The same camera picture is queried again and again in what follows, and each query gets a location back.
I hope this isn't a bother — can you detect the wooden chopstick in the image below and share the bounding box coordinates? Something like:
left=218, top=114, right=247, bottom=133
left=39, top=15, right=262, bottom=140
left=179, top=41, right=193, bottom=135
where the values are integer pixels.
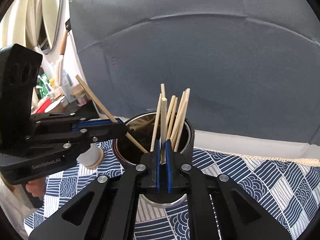
left=75, top=75, right=147, bottom=153
left=160, top=97, right=167, bottom=164

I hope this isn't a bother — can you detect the person's left hand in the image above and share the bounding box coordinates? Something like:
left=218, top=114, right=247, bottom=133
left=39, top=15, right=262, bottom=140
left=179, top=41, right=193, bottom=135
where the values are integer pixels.
left=25, top=177, right=47, bottom=198

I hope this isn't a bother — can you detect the red ribbed container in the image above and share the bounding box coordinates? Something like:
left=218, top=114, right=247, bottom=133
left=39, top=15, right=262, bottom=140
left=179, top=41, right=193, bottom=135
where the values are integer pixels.
left=31, top=97, right=52, bottom=114

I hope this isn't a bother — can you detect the wooden pot coaster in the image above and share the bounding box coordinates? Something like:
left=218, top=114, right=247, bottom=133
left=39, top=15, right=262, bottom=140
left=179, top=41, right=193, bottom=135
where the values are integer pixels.
left=85, top=148, right=104, bottom=169

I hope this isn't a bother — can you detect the blue white patterned tablecloth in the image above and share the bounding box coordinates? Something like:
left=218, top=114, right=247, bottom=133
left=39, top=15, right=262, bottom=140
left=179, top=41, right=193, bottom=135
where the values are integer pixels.
left=23, top=139, right=320, bottom=240

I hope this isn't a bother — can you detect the white cactus pot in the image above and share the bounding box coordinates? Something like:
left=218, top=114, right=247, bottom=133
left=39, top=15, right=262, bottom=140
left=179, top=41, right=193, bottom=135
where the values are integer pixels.
left=77, top=143, right=99, bottom=166

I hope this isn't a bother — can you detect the glass candle jar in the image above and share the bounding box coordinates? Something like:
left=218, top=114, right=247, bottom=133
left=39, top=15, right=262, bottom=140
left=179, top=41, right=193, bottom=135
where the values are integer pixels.
left=70, top=83, right=89, bottom=107

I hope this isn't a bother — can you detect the white bottle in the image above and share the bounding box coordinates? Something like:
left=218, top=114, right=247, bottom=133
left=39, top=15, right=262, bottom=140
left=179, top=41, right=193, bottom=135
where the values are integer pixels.
left=61, top=70, right=74, bottom=103

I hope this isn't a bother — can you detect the black cylindrical utensil holder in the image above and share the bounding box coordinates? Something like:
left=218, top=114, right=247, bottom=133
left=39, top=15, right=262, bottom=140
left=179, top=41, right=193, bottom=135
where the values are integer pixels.
left=112, top=112, right=195, bottom=208

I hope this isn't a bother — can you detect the chopstick in holder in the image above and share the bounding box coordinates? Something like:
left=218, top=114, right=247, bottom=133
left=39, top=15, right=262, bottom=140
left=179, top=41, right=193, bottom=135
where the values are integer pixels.
left=150, top=93, right=162, bottom=152
left=170, top=91, right=186, bottom=142
left=161, top=83, right=166, bottom=98
left=166, top=95, right=177, bottom=140
left=174, top=88, right=190, bottom=152

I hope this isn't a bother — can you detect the beige curtain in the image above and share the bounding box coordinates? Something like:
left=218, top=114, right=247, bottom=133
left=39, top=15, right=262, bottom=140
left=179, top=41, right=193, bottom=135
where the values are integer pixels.
left=0, top=0, right=67, bottom=53

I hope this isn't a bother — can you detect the grey sofa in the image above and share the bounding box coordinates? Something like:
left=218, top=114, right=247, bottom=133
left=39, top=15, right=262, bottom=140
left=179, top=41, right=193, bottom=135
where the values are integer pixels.
left=69, top=0, right=319, bottom=144

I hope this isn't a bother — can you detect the wooden handled brush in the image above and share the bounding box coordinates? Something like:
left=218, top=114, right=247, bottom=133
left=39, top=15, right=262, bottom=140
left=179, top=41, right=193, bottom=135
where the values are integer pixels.
left=56, top=19, right=72, bottom=86

